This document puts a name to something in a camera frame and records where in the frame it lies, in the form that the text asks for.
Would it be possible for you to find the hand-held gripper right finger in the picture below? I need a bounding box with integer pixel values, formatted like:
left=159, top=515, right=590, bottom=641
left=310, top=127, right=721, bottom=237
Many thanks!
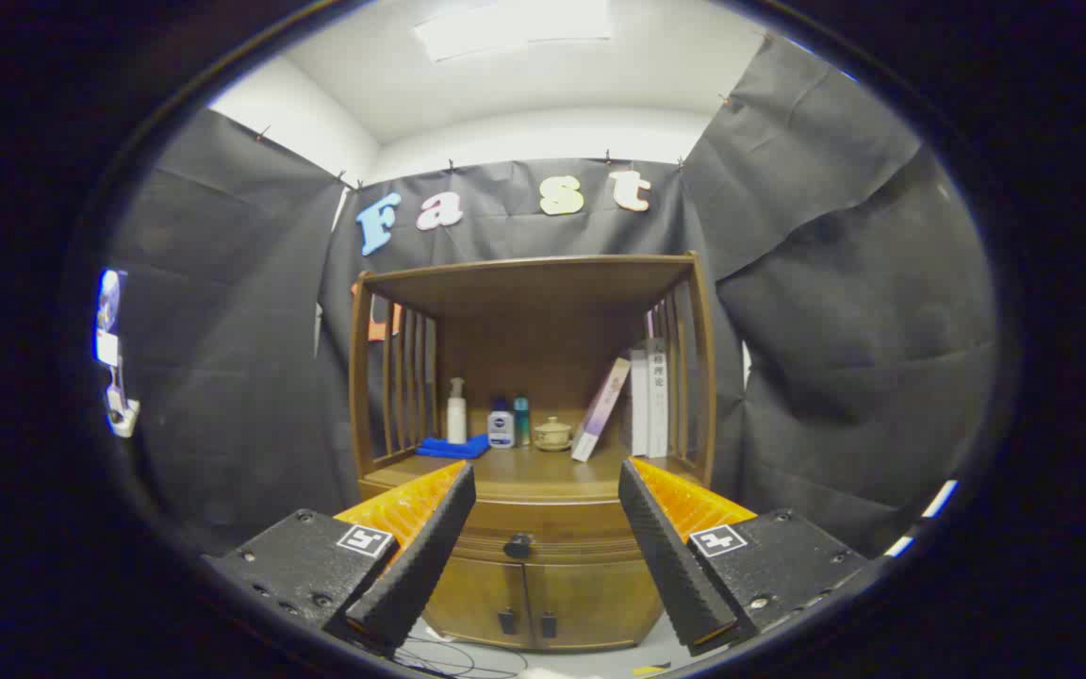
left=617, top=457, right=883, bottom=658

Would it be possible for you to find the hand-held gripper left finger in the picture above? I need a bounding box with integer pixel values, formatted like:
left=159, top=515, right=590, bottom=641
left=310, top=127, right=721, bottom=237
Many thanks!
left=202, top=460, right=477, bottom=658

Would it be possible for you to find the wooden drawer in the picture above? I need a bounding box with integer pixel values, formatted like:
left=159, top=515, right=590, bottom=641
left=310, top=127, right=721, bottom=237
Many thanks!
left=361, top=486, right=666, bottom=565

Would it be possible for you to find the wooden cabinet door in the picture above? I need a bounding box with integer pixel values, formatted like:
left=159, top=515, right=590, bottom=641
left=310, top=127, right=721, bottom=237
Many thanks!
left=422, top=556, right=530, bottom=650
left=524, top=558, right=666, bottom=652

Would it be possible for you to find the wooden countertop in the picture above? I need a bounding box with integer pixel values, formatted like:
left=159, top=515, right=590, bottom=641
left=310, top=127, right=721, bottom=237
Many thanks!
left=369, top=443, right=702, bottom=501

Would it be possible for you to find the wooden cabinet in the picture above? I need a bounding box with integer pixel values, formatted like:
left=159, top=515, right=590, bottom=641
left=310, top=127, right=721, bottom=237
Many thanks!
left=348, top=252, right=718, bottom=654

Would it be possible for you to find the blue folded cloth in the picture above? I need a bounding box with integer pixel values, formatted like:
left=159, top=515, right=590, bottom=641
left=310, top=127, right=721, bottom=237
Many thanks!
left=415, top=434, right=491, bottom=460

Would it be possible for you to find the white bottle blue cap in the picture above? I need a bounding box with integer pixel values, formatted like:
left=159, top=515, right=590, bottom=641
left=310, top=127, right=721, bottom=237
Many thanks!
left=487, top=398, right=516, bottom=449

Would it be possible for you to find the white book black lettering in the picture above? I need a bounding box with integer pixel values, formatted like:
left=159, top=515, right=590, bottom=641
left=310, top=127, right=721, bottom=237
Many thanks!
left=647, top=338, right=670, bottom=459

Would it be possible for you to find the purple and white book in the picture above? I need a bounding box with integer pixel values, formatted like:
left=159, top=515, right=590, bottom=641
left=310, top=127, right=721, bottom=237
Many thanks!
left=570, top=356, right=633, bottom=463

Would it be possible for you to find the beige lidded teacup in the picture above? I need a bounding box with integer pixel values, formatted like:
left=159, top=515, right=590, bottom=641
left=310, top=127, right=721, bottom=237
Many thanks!
left=534, top=416, right=574, bottom=453

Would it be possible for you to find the black floor cable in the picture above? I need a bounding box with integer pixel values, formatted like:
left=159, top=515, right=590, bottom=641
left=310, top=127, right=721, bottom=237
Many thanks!
left=392, top=637, right=530, bottom=679

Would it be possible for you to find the white wall device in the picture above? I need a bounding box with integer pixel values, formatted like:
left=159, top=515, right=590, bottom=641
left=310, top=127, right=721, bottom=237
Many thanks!
left=93, top=269, right=141, bottom=439

